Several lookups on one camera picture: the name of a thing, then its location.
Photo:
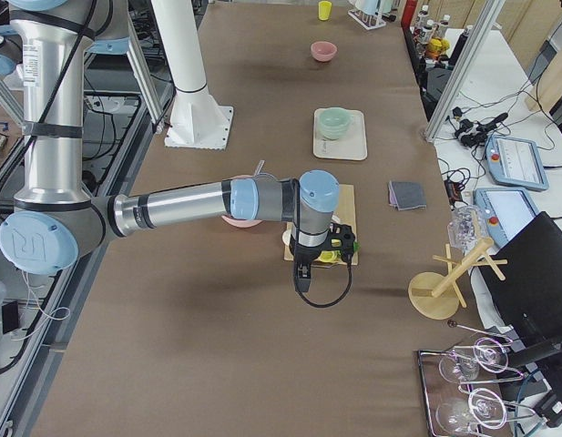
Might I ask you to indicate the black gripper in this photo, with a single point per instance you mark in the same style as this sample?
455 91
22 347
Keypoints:
307 253

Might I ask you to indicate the small pink bowl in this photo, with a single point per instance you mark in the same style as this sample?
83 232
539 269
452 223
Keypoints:
323 51

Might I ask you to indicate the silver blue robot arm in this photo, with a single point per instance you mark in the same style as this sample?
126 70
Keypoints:
56 222

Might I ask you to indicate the large pink bowl with ice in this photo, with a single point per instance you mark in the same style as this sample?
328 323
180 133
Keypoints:
239 222

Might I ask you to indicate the green bowl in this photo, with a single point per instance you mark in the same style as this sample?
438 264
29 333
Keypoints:
333 122

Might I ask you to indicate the upper lemon slice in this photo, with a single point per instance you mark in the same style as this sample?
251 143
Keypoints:
328 256

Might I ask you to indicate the bamboo cutting board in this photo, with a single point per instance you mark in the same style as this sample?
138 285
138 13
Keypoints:
344 214

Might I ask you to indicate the white steamed bun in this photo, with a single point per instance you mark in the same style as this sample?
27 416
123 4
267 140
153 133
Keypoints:
286 237

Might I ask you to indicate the grey folded cloth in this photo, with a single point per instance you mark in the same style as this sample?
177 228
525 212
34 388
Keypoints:
406 195

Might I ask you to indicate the cream rabbit tray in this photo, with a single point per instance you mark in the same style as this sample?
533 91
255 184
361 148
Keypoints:
352 146

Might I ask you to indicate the wooden cup tree stand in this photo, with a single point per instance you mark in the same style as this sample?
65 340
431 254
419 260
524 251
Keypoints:
438 297

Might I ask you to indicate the clear glass mug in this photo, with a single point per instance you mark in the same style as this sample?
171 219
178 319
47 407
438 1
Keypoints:
467 226

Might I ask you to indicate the lower teach pendant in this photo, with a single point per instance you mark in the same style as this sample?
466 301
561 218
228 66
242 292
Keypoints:
506 211

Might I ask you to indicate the teach pendant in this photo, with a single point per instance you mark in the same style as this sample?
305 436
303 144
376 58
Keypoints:
515 162
506 211

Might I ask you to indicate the upper teach pendant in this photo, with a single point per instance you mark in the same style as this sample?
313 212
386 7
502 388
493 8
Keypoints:
515 162

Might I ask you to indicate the upper wine glass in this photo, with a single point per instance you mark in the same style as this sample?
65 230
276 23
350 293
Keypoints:
462 364

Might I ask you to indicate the wine glass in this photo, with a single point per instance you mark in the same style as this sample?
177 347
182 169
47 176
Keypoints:
462 364
481 410

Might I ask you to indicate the black monitor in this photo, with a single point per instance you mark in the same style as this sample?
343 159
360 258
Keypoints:
530 298

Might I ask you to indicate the lower wine glass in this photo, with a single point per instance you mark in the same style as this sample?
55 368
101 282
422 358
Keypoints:
481 410

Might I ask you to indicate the white dish rack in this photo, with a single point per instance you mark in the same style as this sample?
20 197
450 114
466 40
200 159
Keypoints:
373 14

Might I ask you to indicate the yellow cup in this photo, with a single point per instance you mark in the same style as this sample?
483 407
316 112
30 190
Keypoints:
324 10

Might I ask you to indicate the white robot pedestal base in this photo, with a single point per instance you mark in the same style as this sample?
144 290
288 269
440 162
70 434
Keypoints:
196 119

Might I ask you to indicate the wire glass rack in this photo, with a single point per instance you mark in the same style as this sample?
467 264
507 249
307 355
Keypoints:
436 390

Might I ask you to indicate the aluminium frame post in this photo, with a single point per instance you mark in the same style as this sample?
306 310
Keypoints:
473 46

